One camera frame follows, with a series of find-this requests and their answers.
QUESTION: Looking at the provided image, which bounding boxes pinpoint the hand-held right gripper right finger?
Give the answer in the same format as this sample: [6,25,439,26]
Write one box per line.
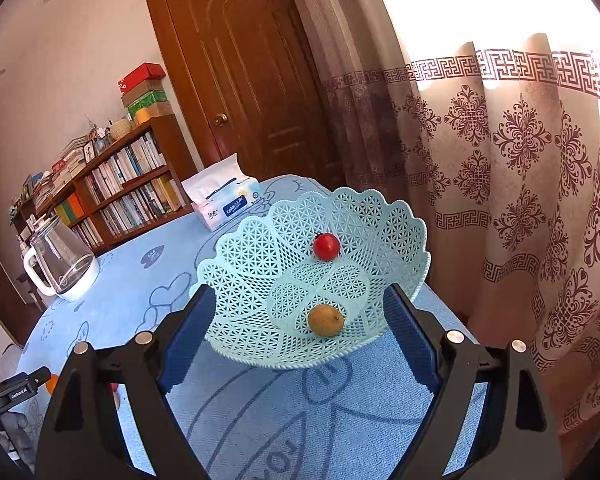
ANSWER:
[382,282,566,480]

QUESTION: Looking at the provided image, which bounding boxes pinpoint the stack of books on shelf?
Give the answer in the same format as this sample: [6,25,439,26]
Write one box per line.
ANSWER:
[32,135,91,201]

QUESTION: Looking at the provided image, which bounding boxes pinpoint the patterned beige curtain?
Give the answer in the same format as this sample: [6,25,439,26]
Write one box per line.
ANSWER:
[280,0,600,441]

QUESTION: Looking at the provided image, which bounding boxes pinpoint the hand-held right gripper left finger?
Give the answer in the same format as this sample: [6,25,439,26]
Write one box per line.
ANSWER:
[32,284,218,480]

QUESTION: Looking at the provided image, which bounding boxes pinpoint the person's left hand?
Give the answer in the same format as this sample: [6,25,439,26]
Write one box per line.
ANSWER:
[0,410,37,471]

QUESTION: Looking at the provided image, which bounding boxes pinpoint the yellow-brown round fruit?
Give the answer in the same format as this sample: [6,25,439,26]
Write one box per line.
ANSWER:
[307,303,344,337]

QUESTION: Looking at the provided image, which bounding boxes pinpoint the brown cardboard box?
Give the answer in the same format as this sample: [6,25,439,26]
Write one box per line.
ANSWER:
[122,79,163,106]

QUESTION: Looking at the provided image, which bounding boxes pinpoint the red box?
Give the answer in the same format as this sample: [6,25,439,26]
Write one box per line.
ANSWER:
[119,62,167,97]

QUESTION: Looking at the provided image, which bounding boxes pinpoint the green box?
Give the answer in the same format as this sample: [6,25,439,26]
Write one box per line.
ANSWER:
[125,90,168,109]

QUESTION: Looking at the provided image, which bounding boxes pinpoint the rows of books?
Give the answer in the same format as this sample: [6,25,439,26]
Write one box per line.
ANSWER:
[55,132,183,248]

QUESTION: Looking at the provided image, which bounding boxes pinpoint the brown wooden door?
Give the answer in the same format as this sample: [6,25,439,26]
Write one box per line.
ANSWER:
[144,0,351,186]

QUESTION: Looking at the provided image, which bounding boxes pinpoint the wooden bookshelf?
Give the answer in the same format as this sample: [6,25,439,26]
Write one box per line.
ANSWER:
[10,114,198,256]

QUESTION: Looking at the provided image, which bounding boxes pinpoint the tan box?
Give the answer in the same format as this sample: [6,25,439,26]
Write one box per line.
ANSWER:
[130,102,173,119]

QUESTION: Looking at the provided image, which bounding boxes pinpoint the white tissue pack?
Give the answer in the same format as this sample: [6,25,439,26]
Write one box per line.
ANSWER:
[180,152,262,232]

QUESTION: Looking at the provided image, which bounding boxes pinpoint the glass kettle with white handle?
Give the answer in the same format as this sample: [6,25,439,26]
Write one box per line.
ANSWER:
[22,215,101,303]

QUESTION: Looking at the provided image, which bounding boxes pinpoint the blue printed tablecloth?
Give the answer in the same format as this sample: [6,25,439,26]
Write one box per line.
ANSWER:
[17,175,486,480]

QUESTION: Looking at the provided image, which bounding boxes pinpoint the light green plastic basket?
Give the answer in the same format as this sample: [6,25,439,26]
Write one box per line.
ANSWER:
[196,186,431,372]

